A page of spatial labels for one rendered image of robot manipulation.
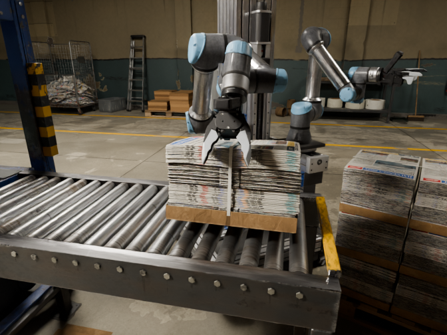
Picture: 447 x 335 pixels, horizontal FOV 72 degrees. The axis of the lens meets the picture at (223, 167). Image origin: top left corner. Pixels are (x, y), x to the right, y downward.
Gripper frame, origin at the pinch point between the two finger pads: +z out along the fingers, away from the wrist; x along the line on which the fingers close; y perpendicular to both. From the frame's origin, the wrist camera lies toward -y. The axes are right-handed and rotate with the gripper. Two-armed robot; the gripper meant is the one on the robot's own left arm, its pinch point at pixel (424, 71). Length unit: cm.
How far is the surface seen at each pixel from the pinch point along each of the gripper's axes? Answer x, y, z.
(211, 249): 134, 27, -24
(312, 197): 85, 32, -17
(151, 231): 139, 26, -44
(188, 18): -406, -39, -563
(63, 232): 156, 23, -64
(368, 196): 51, 46, -5
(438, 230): 49, 55, 23
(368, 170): 49, 34, -7
